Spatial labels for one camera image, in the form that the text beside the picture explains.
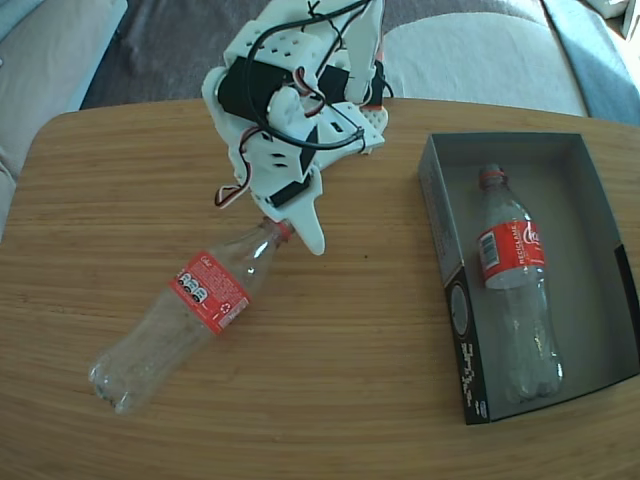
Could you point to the clear bottle red label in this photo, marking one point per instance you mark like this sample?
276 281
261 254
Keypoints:
510 250
210 295

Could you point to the grey cardboard box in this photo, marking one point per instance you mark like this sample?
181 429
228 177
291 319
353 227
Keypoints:
590 250

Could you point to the dark grey rug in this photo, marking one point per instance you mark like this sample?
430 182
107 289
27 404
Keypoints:
175 50

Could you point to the light grey sofa cushion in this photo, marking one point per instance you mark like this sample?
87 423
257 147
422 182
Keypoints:
500 65

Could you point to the beige sofa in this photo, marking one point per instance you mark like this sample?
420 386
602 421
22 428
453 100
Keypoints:
45 90

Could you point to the light blue cushion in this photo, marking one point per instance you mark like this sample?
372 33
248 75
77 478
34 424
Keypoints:
12 15

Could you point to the blue grey cushion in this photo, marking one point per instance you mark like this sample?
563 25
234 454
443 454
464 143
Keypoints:
600 65

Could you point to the white camera plate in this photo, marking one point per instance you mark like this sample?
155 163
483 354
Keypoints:
345 116

